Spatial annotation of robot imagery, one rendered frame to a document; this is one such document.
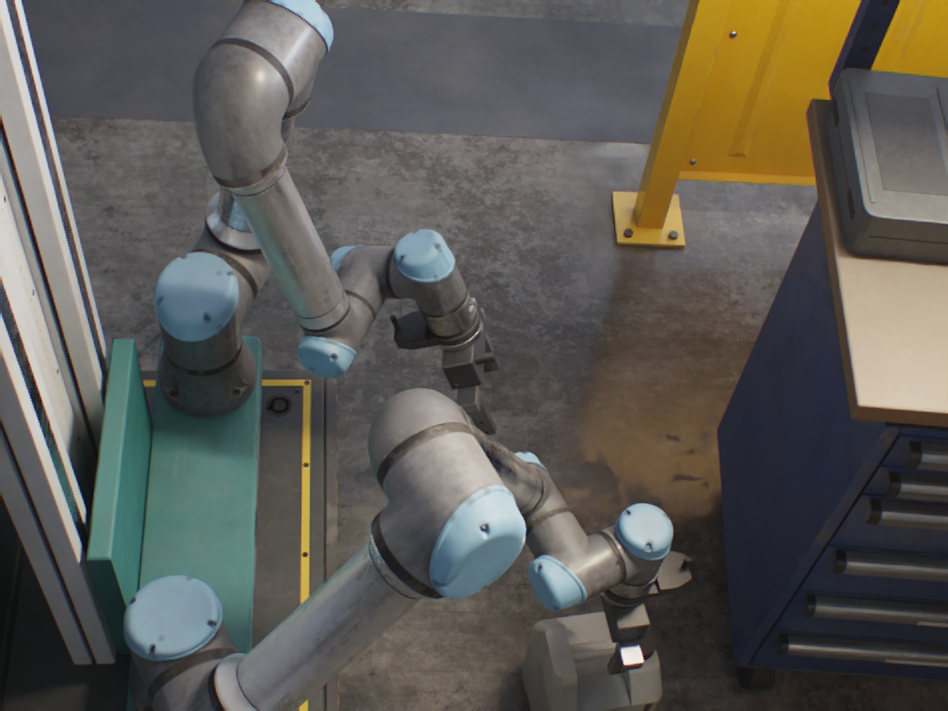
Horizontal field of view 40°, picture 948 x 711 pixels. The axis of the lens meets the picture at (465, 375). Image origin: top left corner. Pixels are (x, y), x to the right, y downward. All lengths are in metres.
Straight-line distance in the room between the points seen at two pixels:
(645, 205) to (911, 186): 1.25
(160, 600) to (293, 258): 0.46
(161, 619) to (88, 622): 0.26
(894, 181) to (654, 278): 1.23
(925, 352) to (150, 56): 2.13
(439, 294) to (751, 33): 1.00
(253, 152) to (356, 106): 1.52
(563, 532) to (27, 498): 0.68
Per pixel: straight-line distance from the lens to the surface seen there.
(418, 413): 1.39
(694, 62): 2.57
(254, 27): 1.62
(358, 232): 2.82
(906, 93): 1.79
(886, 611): 2.01
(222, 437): 2.00
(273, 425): 2.14
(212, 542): 1.91
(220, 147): 1.58
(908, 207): 1.64
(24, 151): 1.48
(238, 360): 1.98
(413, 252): 1.80
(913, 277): 1.67
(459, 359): 1.89
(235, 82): 1.57
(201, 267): 1.89
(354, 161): 2.96
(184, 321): 1.86
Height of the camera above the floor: 2.12
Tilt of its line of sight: 55 degrees down
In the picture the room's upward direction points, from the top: 8 degrees clockwise
